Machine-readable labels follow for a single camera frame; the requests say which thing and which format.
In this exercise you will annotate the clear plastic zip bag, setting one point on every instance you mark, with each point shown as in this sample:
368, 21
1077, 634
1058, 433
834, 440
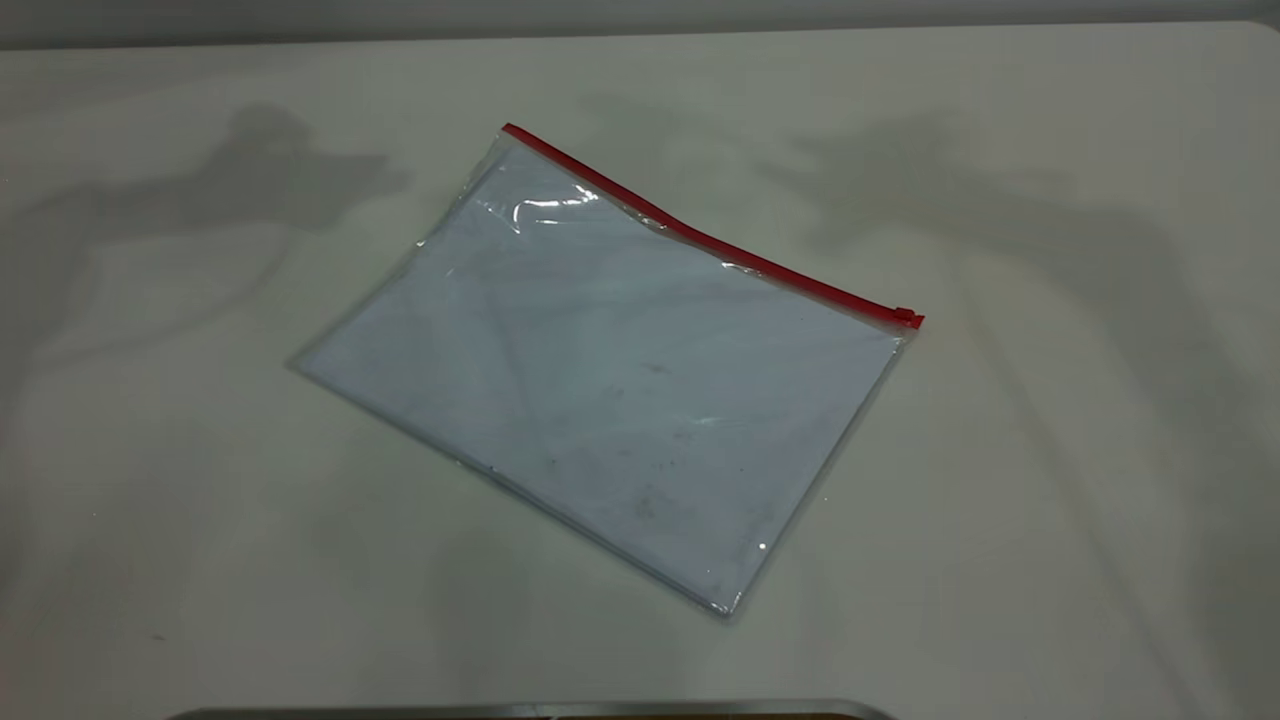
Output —
620, 400

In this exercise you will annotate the grey metal frame edge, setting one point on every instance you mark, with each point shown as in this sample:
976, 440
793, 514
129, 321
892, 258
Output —
540, 711

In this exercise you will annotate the red zipper slider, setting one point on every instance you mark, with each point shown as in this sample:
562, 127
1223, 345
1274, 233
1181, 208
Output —
908, 317

